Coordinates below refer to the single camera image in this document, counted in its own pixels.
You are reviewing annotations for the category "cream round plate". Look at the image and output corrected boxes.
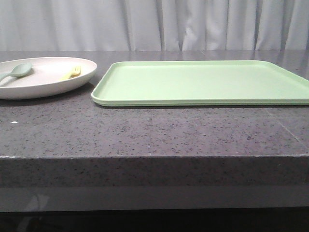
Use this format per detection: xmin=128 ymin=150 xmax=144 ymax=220
xmin=0 ymin=57 xmax=97 ymax=100

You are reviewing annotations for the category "yellow plastic fork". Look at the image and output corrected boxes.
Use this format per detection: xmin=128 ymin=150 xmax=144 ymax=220
xmin=59 ymin=65 xmax=82 ymax=81

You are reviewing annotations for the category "light green rectangular tray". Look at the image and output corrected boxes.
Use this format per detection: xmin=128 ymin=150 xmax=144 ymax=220
xmin=91 ymin=60 xmax=309 ymax=107

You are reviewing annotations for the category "white pleated curtain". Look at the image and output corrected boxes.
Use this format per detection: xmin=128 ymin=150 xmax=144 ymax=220
xmin=0 ymin=0 xmax=309 ymax=51

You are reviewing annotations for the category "pale green plastic spoon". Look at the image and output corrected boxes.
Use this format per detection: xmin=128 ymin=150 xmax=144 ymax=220
xmin=0 ymin=63 xmax=32 ymax=81

